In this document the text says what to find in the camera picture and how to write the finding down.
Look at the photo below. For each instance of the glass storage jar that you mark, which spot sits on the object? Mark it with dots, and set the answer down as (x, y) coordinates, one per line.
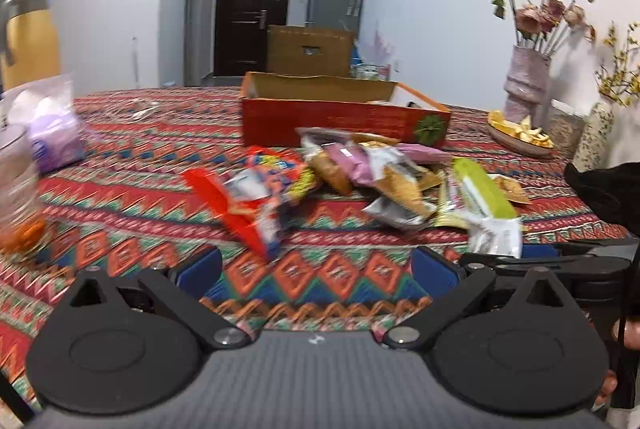
(565, 134)

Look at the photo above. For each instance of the dark brown entrance door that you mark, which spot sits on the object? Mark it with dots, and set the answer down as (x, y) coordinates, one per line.
(250, 34)

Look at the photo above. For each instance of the yellow thermos jug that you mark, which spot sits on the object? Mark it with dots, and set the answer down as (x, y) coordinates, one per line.
(30, 44)

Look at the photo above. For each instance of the person's right hand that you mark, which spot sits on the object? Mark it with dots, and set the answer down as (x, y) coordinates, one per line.
(631, 334)

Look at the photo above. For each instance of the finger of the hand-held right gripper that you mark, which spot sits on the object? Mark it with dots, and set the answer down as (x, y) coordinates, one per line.
(590, 266)
(575, 249)

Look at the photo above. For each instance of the black cloth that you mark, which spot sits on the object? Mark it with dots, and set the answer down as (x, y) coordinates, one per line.
(610, 194)

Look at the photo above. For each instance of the glass cup with straw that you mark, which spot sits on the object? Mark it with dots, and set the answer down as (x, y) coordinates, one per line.
(20, 189)

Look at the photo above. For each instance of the yellow flower branches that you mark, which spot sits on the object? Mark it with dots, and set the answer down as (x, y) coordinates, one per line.
(620, 79)

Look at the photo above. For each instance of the red cardboard box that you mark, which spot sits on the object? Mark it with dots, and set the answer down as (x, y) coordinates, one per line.
(325, 124)

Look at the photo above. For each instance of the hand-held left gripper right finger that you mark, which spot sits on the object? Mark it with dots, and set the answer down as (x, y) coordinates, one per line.
(435, 269)

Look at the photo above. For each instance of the pile of mixed snack packets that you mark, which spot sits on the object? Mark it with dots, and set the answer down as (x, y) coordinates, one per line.
(350, 169)

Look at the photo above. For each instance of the grey side door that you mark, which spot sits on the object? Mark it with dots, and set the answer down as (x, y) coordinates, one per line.
(196, 19)

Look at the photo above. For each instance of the brown oval plate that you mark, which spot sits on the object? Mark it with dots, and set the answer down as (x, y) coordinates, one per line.
(515, 146)

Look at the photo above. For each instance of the purple tissue pack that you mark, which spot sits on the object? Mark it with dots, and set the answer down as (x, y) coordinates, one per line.
(50, 134)

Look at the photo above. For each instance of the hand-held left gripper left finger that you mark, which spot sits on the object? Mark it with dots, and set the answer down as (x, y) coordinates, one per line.
(200, 266)

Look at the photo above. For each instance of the pink ribbed vase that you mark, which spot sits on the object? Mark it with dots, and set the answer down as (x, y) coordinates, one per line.
(525, 79)

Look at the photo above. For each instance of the pile of yellow peels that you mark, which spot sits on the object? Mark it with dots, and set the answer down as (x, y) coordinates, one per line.
(525, 131)

